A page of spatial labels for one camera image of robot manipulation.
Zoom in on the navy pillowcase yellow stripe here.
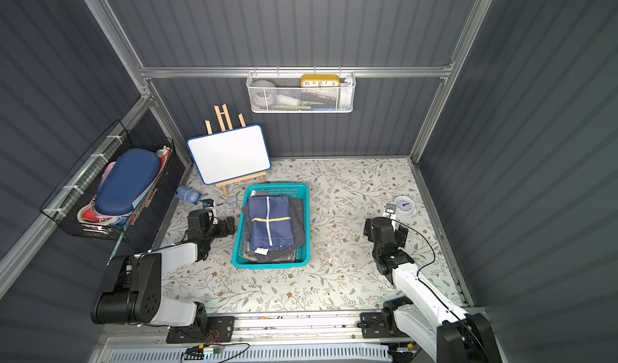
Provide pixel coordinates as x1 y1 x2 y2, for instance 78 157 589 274
248 196 295 255

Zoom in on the teal plastic basket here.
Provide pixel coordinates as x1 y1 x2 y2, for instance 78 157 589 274
233 184 312 271

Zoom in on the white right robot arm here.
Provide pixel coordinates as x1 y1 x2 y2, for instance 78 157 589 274
364 217 503 362

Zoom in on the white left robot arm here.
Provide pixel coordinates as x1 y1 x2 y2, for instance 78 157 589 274
90 217 236 331

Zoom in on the small white round clock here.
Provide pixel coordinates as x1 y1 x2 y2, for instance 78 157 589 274
394 196 416 218

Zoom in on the blue framed whiteboard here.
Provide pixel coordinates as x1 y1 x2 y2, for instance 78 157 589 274
187 124 271 185

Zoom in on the navy blue oval cushion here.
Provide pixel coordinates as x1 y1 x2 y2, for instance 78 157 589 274
95 148 161 216

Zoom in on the yellow clock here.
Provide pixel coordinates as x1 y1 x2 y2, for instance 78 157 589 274
300 73 341 89

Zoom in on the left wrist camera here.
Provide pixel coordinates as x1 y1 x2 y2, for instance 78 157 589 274
187 199 215 235

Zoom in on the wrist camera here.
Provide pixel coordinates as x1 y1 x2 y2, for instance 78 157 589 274
384 203 397 218
187 199 215 235

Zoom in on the blue toy with cord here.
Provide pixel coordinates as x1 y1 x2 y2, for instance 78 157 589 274
175 186 230 208

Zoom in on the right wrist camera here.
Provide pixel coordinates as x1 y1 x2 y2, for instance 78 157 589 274
384 203 397 218

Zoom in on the metal base rail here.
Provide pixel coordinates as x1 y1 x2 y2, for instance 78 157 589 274
103 307 489 349

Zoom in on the black wire side basket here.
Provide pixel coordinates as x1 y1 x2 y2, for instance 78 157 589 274
41 123 175 242

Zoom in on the tape roll in wall basket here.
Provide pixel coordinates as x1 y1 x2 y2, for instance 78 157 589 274
248 80 277 109

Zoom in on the white wire wall basket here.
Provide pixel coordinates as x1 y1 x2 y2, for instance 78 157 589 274
246 72 357 114

